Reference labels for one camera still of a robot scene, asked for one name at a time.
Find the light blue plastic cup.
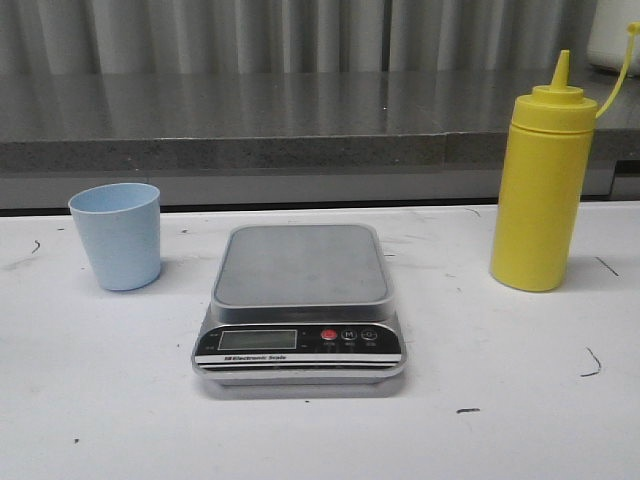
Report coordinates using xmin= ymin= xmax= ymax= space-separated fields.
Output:
xmin=68 ymin=183 xmax=161 ymax=291

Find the white container in background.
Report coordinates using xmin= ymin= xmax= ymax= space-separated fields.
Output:
xmin=587 ymin=0 xmax=639 ymax=72

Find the grey stone counter ledge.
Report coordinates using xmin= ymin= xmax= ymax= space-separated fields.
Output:
xmin=0 ymin=69 xmax=640 ymax=211

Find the yellow squeeze bottle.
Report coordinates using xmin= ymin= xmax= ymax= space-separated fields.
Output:
xmin=490 ymin=22 xmax=639 ymax=292

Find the silver electronic kitchen scale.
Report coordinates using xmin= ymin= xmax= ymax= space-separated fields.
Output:
xmin=191 ymin=224 xmax=407 ymax=387

